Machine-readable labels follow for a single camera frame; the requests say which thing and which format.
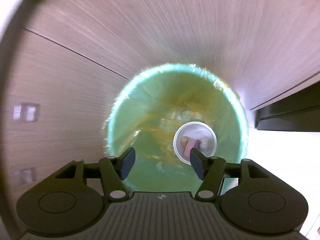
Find clear plastic bag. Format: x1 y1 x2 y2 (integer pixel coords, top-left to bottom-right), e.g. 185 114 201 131
198 137 210 153

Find white instant noodle bowl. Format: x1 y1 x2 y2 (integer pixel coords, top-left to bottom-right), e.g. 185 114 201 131
172 121 217 165

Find ginger root piece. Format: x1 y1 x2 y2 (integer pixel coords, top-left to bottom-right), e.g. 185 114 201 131
180 136 190 150

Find purple pink snack wrapper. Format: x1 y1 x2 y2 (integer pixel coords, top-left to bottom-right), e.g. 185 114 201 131
183 139 199 157

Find green trash bin with liner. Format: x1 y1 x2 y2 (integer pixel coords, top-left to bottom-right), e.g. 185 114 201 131
106 63 248 193

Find lower cabinet recessed handle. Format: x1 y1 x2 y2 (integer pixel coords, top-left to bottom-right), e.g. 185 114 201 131
18 167 36 185

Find cabinet recessed handle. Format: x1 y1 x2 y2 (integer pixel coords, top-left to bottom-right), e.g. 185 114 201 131
18 167 36 185
12 102 40 122

